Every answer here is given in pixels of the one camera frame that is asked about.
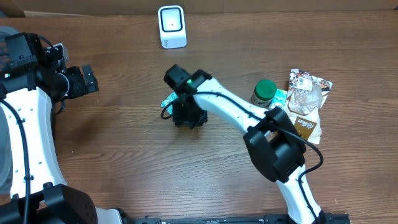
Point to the green lid jar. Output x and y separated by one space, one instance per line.
263 93

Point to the teal snack packet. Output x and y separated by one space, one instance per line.
169 99

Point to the white barcode scanner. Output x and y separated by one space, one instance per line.
172 27

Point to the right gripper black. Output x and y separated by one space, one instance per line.
183 120

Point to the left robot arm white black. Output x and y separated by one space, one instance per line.
34 78

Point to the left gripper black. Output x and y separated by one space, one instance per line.
81 86

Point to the teal tissue pack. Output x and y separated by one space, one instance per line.
278 100

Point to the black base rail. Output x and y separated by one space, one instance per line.
327 218

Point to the beige brown food pouch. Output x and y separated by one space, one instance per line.
302 102

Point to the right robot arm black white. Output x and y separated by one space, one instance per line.
274 145

